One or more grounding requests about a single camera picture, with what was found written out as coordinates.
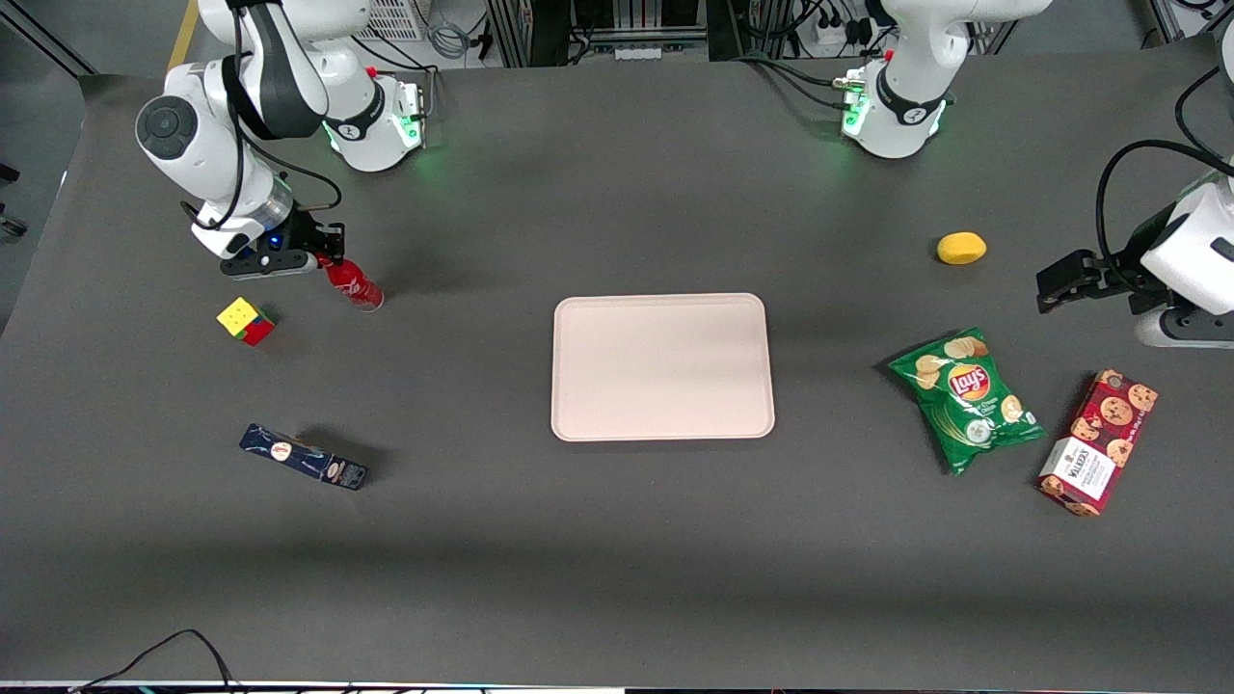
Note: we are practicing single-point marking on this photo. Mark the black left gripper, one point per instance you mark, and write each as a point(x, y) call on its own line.
point(1109, 273)

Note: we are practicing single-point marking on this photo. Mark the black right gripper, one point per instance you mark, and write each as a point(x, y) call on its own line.
point(307, 231)

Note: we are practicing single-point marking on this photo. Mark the red coke bottle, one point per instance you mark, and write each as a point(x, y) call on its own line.
point(357, 284)

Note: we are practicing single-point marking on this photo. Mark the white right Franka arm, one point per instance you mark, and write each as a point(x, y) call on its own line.
point(207, 125)

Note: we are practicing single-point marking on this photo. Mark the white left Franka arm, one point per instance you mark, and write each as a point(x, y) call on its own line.
point(906, 96)

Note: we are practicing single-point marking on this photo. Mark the beige plastic tray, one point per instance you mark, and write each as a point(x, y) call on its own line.
point(662, 366)

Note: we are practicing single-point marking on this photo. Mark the yellow lemon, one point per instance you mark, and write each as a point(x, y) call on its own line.
point(961, 248)

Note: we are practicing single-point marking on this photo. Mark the multicoloured rubik's cube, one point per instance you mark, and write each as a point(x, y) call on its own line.
point(245, 321)

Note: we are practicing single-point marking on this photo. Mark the green Lay's chips bag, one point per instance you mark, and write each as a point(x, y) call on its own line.
point(967, 400)

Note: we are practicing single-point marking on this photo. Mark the red Walkers cookie box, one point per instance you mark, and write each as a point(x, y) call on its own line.
point(1099, 443)

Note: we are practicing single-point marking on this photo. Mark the dark blue carton box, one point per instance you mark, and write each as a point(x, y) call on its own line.
point(304, 457)

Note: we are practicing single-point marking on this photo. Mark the white perforated box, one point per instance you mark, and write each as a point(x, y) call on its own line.
point(393, 17)

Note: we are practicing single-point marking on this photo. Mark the black chair caster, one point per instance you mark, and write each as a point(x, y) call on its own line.
point(8, 224)

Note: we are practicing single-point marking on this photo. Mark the white power strip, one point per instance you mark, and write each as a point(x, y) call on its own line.
point(831, 31)

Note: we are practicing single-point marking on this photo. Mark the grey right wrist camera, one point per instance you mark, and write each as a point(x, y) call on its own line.
point(270, 263)

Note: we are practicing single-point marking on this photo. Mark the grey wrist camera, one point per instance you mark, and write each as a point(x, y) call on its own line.
point(1181, 330)
point(270, 263)

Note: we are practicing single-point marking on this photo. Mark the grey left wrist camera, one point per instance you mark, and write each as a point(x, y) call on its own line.
point(1181, 330)

